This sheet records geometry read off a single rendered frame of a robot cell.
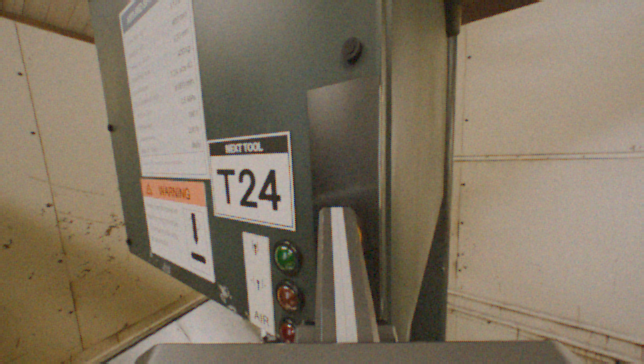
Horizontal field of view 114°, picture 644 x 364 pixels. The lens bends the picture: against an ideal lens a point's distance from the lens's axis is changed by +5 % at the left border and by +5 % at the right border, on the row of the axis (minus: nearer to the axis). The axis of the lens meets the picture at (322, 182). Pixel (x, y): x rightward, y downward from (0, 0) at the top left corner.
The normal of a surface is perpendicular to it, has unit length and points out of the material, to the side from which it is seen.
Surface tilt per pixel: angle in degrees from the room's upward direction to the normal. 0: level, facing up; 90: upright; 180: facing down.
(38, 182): 90
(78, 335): 91
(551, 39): 90
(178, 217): 90
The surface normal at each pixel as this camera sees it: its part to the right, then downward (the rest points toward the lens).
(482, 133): -0.53, 0.13
